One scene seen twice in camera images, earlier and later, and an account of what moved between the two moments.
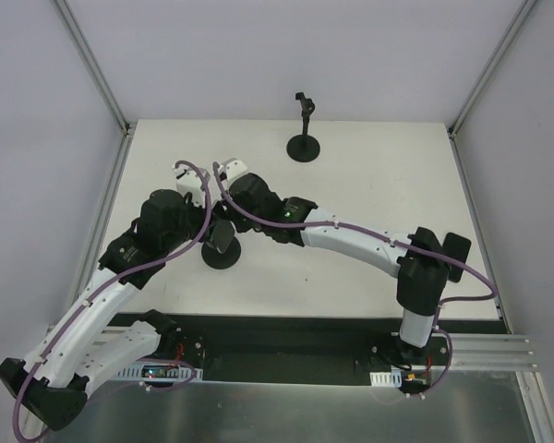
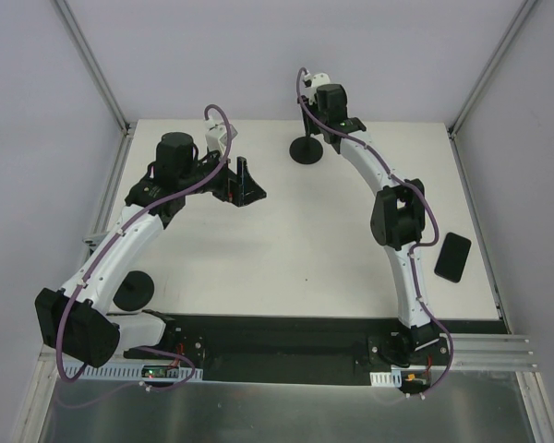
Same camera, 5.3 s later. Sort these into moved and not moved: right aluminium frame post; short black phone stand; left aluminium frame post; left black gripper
Moved: left black gripper; short black phone stand
Not moved: left aluminium frame post; right aluminium frame post
